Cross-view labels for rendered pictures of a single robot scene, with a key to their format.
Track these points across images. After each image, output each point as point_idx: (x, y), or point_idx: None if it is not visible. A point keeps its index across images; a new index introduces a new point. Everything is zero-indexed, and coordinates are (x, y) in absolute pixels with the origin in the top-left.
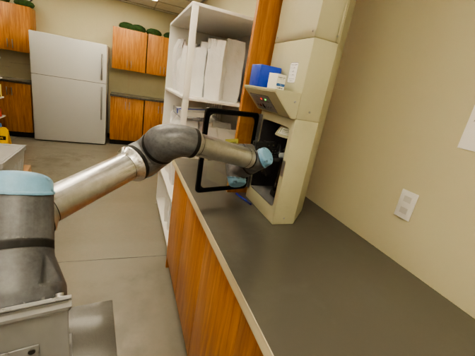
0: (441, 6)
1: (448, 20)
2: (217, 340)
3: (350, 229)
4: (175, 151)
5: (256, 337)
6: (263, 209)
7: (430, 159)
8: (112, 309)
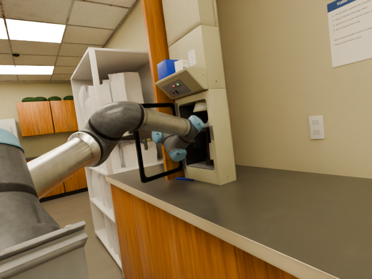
0: None
1: None
2: None
3: (282, 170)
4: (124, 122)
5: (268, 259)
6: (206, 177)
7: (318, 85)
8: None
